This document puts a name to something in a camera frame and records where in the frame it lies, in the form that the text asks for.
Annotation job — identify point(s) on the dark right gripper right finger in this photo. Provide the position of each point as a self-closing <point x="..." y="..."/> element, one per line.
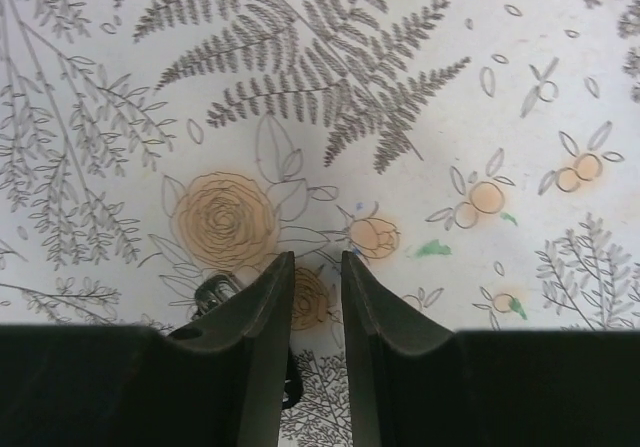
<point x="413" y="382"/>

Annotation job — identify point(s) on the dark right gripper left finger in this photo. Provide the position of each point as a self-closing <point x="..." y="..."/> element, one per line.
<point x="217" y="381"/>

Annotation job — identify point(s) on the black head key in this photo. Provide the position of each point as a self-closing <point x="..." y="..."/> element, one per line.
<point x="215" y="292"/>

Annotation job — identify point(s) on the floral table mat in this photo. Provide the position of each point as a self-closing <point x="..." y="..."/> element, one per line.
<point x="480" y="156"/>

